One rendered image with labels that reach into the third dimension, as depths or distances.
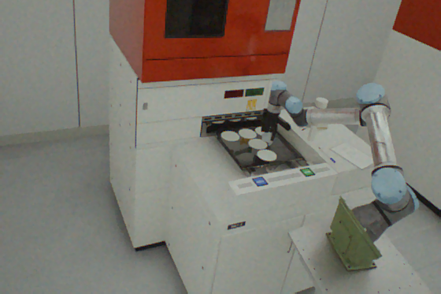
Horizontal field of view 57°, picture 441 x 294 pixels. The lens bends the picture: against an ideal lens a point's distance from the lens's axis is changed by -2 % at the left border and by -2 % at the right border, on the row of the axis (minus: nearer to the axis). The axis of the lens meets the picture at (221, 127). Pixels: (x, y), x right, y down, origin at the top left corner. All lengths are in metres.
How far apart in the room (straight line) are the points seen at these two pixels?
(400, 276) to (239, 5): 1.37
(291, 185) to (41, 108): 2.39
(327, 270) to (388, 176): 0.45
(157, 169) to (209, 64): 0.67
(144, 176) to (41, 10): 1.61
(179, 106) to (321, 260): 1.02
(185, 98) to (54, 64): 1.62
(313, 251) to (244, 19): 1.11
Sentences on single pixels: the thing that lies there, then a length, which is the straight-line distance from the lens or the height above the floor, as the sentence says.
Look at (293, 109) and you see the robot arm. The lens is 1.95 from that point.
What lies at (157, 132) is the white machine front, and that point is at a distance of 2.17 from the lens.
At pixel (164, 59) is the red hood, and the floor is 1.34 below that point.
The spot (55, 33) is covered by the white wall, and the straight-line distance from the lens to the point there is 3.42.
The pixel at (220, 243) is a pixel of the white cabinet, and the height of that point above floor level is 0.68.
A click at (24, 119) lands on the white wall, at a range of 3.71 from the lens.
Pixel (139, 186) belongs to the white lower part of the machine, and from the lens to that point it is 2.35.
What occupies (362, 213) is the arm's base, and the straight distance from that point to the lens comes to 1.70.
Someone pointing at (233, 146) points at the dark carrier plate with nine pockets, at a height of 0.90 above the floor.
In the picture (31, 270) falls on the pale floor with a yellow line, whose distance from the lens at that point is 2.75.
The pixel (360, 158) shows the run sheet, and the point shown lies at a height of 0.97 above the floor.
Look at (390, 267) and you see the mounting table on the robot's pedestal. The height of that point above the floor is 0.82.
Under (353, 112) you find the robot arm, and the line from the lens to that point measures 1.97.
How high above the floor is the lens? 2.05
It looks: 30 degrees down
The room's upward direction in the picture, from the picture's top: 8 degrees clockwise
